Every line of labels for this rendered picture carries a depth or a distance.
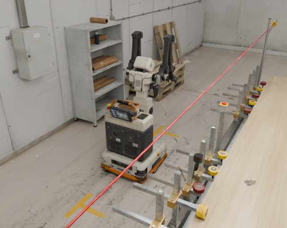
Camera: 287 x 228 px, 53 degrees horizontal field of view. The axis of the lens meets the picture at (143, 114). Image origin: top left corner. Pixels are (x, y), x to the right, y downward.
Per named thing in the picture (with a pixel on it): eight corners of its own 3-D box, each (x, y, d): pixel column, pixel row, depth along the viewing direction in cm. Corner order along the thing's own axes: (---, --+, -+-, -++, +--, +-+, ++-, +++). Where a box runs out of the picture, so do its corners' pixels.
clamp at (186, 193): (181, 194, 210) (181, 189, 208) (188, 184, 221) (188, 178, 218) (188, 197, 208) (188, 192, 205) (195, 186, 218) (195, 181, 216)
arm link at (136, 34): (130, 30, 345) (137, 31, 341) (136, 30, 357) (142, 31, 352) (127, 68, 360) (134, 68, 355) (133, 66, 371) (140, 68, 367)
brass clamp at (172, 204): (166, 206, 186) (166, 200, 184) (174, 193, 197) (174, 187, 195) (174, 209, 184) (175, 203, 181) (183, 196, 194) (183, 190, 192)
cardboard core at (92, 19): (89, 17, 456) (104, 18, 443) (92, 16, 462) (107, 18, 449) (89, 22, 460) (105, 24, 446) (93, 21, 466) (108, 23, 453)
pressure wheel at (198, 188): (190, 199, 209) (191, 187, 204) (194, 193, 215) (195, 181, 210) (201, 203, 205) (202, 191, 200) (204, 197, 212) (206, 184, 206)
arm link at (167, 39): (162, 34, 326) (169, 35, 322) (167, 34, 337) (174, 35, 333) (158, 73, 340) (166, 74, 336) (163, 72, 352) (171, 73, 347)
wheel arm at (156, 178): (146, 178, 226) (146, 174, 224) (148, 176, 229) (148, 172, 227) (199, 198, 207) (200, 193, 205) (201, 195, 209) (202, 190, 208)
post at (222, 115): (214, 153, 280) (219, 111, 260) (216, 150, 284) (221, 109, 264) (218, 154, 278) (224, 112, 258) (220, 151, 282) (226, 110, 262)
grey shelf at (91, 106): (74, 121, 490) (63, 27, 422) (106, 102, 561) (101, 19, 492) (95, 127, 471) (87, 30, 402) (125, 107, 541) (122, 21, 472)
